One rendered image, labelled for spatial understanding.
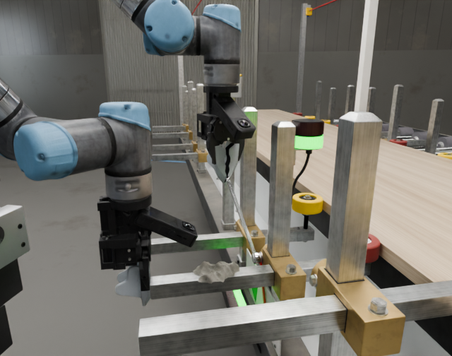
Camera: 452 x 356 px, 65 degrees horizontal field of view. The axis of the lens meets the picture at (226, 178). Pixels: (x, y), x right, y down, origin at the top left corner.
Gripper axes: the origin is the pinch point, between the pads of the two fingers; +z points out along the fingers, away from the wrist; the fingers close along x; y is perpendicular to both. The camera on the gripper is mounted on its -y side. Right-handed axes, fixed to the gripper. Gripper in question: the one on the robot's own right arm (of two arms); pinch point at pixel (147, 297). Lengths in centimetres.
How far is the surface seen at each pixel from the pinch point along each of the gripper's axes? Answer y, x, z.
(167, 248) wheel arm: -4.2, -23.4, 2.2
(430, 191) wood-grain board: -79, -25, -9
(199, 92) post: -25, -127, -31
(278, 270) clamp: -24.0, 2.9, -5.0
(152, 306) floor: 2, -112, 82
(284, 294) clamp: -24.7, 5.1, -1.2
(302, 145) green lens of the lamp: -28.7, -1.5, -27.7
